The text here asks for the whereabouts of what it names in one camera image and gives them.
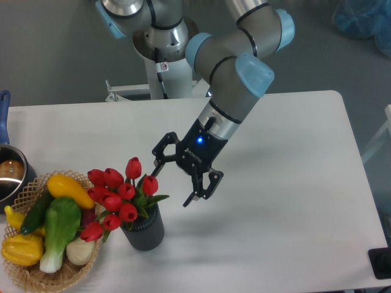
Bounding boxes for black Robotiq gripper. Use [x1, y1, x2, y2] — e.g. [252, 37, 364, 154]
[149, 118, 229, 208]

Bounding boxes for red tulip bouquet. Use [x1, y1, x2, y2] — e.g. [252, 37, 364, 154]
[80, 157, 169, 242]

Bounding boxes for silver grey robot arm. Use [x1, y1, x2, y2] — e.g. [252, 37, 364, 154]
[95, 1, 295, 201]

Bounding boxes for dark grey ribbed vase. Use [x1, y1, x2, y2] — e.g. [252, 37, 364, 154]
[121, 204, 164, 251]

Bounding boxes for yellow squash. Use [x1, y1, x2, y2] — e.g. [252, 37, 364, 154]
[47, 174, 95, 209]

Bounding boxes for green bok choy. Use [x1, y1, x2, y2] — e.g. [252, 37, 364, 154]
[40, 197, 81, 273]

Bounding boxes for white garlic bulb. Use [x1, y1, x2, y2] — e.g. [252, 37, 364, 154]
[66, 237, 95, 266]

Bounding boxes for dark green cucumber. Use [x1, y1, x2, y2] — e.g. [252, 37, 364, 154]
[20, 189, 54, 235]

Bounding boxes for woven wicker basket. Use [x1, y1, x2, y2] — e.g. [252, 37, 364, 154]
[3, 170, 101, 292]

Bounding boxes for yellow bell pepper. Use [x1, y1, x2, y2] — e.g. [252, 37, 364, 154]
[1, 234, 43, 266]

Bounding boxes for black device at table edge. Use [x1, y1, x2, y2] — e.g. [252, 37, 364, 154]
[368, 247, 390, 280]

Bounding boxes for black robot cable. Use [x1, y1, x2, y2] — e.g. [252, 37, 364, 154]
[153, 47, 169, 100]

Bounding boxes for blue handled saucepan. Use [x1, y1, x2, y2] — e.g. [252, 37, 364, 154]
[1, 90, 36, 214]

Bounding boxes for white frame at right edge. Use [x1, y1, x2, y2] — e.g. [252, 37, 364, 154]
[361, 105, 390, 164]

